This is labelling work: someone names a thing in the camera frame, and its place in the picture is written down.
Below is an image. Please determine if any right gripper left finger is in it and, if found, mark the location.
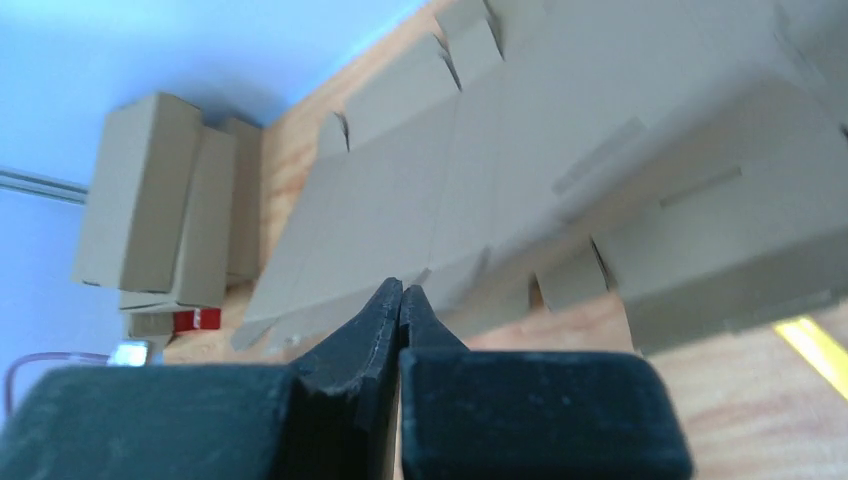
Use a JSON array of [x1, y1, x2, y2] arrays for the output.
[[1, 278, 403, 479]]

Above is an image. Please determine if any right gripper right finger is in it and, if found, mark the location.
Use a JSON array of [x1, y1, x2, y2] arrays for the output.
[[399, 285, 695, 479]]

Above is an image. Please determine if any red plastic tray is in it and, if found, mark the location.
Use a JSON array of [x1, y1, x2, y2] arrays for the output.
[[173, 308, 221, 334]]

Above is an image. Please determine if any flat-lying folded cardboard box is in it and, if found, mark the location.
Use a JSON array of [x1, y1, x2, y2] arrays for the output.
[[221, 118, 262, 286]]

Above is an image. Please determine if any yellow plastic triangle piece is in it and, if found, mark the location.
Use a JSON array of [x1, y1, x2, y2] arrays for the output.
[[773, 315, 847, 399]]

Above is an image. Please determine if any left aluminium corner post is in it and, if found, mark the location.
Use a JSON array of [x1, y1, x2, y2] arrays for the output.
[[1, 167, 88, 205]]

